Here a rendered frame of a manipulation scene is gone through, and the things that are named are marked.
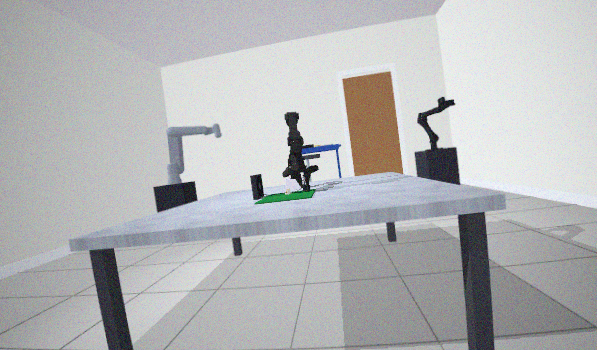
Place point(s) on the green circuit board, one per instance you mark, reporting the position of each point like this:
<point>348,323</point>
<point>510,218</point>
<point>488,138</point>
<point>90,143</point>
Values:
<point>287,196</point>

